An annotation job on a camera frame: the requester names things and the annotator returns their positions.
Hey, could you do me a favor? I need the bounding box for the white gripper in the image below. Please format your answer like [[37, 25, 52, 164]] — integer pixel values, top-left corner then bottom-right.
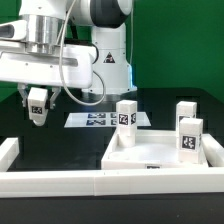
[[0, 43, 97, 109]]

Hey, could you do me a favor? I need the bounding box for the white square table top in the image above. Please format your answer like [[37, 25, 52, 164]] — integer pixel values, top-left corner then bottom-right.
[[101, 129, 208, 170]]

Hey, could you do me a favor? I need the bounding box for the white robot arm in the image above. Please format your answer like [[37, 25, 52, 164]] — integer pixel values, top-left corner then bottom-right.
[[0, 0, 136, 104]]

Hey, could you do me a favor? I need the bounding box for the white marker sheet with tags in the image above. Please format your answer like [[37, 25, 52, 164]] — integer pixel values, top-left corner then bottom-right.
[[64, 111, 152, 129]]

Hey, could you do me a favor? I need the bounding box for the white U-shaped obstacle fence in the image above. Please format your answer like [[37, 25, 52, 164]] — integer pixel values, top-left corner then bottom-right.
[[0, 134, 224, 198]]

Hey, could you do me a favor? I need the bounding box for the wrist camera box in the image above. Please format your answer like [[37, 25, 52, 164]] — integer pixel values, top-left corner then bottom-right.
[[0, 20, 27, 41]]

